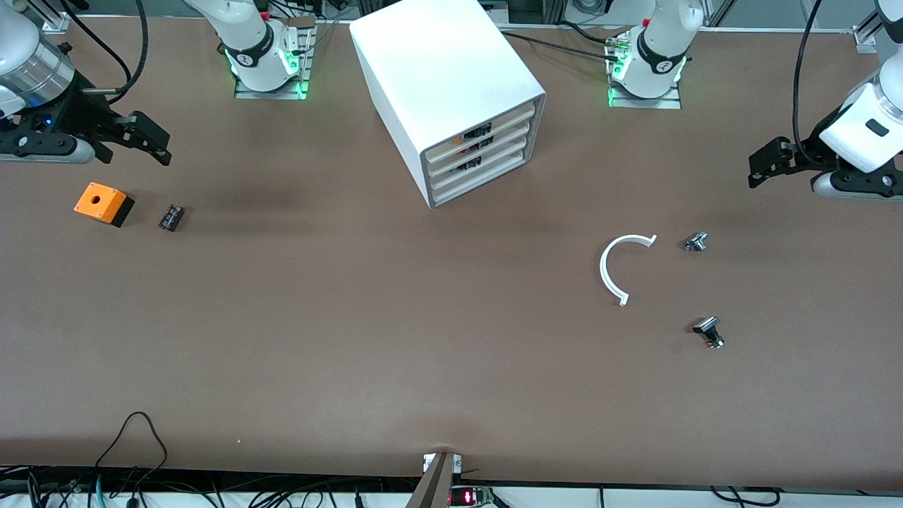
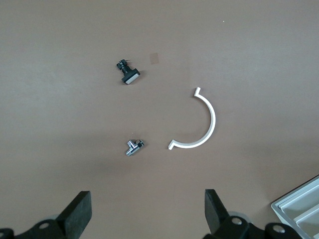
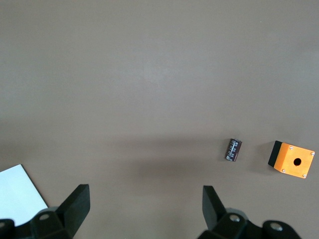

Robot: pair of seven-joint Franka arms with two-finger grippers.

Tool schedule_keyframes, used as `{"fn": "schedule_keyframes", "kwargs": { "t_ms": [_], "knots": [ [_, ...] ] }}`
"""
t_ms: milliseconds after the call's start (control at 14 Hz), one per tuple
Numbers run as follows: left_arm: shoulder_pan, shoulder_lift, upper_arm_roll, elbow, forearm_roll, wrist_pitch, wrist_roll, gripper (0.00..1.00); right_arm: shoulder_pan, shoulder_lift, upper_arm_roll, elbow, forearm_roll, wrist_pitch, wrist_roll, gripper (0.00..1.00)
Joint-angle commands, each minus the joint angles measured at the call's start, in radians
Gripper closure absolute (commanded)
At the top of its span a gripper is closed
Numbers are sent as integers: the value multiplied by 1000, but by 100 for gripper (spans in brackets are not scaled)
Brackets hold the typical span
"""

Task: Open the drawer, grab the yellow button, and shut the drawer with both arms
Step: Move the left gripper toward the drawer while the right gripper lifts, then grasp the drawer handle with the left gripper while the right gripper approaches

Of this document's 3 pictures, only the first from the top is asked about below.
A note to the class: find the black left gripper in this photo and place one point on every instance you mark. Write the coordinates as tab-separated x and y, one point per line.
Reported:
811	146

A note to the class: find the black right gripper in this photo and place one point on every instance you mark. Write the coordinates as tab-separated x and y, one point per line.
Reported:
79	113

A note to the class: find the white drawer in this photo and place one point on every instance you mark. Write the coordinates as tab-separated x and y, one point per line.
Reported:
451	144
455	176
458	190
451	161

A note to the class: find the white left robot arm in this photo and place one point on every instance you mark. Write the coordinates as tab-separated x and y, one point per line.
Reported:
663	42

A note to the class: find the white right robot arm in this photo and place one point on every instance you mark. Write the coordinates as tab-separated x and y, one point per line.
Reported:
250	35

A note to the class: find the orange and black button box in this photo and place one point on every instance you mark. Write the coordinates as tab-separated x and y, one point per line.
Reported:
99	200

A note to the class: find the silver push button part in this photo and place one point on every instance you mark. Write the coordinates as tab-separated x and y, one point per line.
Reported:
695	242

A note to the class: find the black push button part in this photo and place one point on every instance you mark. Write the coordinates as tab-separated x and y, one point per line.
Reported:
707	329

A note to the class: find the white drawer cabinet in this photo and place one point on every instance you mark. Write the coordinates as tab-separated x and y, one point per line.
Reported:
437	70

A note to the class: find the small black terminal block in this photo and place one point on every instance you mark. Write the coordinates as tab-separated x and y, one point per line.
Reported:
171	217

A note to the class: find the white curved plastic arc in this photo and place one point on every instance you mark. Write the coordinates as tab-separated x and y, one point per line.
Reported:
604	271

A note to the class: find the device with red display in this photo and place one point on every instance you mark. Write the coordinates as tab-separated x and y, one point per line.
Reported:
469	497

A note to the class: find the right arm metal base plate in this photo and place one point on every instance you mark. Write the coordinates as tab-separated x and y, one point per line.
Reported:
271	92

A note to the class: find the aluminium frame corner profile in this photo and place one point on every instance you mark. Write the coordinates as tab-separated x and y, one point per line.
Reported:
49	17
868	32

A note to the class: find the grey camera stand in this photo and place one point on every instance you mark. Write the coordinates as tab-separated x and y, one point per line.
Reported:
434	483

